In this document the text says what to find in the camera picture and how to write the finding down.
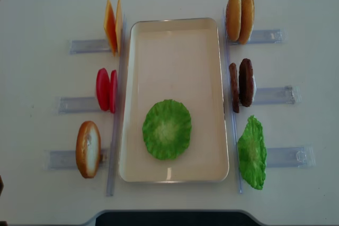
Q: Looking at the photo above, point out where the thin red tomato slice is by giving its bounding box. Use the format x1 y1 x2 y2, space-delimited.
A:
109 70 118 114

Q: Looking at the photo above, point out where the green lettuce leaf on tray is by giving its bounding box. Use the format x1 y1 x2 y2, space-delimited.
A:
142 99 192 160

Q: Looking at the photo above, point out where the thick red tomato slice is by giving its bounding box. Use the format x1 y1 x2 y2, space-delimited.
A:
96 68 110 111

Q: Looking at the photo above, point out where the thin brown meat patty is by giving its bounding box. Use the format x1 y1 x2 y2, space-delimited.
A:
229 63 239 113

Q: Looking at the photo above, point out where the thick brown meat patty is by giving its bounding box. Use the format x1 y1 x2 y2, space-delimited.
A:
239 58 254 107

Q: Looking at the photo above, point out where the bread bun slice left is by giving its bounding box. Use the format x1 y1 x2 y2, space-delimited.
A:
76 121 101 178

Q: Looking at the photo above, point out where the orange cheese slice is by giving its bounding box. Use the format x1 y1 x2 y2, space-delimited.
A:
103 0 117 56

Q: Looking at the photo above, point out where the standing green lettuce leaf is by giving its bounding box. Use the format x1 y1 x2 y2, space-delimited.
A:
237 115 267 190

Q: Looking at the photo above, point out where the clear cheese holder strip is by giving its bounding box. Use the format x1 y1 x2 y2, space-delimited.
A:
69 39 111 55

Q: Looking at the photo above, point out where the clear tomato holder strip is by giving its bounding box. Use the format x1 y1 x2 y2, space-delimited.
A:
53 97 101 115

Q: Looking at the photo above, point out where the clear bread holder strip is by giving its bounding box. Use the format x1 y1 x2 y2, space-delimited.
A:
43 148 110 170

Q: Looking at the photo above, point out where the clear lettuce holder strip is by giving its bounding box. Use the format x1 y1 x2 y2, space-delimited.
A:
266 146 316 168

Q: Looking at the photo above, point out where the cream rectangular tray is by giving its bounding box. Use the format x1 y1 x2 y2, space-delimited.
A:
119 17 229 183

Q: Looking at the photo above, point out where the golden bun half left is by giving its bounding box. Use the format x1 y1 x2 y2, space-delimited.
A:
226 0 242 41

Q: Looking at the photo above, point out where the golden bun half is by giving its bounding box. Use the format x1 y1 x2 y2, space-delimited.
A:
238 0 255 44
226 0 242 41

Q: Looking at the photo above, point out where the clear patty holder strip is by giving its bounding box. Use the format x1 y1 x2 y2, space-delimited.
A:
252 86 301 105

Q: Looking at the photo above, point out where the clear bun holder strip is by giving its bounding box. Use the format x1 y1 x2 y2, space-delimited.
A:
228 28 289 47

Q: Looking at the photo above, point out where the golden bun half right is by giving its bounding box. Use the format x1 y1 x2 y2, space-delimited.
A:
238 0 255 44

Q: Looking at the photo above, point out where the clear holder rail left long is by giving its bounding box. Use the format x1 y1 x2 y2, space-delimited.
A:
105 14 129 197

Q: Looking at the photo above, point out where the clear holder rail long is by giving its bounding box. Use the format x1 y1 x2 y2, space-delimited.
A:
222 7 243 194
105 14 129 197

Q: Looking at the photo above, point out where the clear holder rail right long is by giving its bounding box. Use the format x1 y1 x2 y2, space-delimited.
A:
222 7 243 194

